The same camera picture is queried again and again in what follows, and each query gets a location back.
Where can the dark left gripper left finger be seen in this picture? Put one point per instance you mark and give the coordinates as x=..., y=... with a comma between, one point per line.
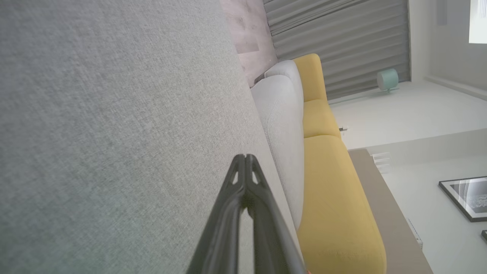
x=224, y=228

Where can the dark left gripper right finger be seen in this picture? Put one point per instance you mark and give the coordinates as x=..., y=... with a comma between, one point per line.
x=270, y=236

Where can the yellow sofa cushion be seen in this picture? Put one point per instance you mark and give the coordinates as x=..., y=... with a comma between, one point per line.
x=310, y=76
x=319, y=118
x=335, y=209

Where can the grey sofa back cushion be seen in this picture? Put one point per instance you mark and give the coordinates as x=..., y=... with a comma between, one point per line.
x=283, y=144
x=289, y=70

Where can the grey fabric sofa seat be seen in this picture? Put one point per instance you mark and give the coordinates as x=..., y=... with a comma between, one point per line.
x=114, y=133

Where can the mint green round lamp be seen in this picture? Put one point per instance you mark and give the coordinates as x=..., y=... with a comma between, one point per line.
x=388, y=79

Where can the black framed picture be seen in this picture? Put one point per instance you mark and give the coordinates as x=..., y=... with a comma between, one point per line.
x=468, y=198

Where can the grey pleated curtain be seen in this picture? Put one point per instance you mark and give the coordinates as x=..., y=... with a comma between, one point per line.
x=342, y=38

